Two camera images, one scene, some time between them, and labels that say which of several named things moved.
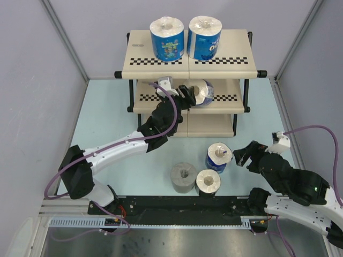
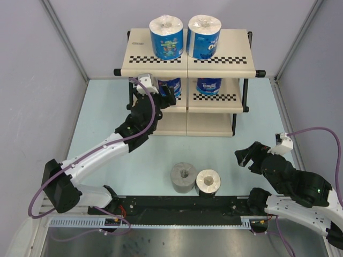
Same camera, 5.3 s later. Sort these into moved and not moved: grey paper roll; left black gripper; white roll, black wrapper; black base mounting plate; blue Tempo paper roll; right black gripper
Moved: left black gripper; blue Tempo paper roll
Not moved: right black gripper; white roll, black wrapper; grey paper roll; black base mounting plate
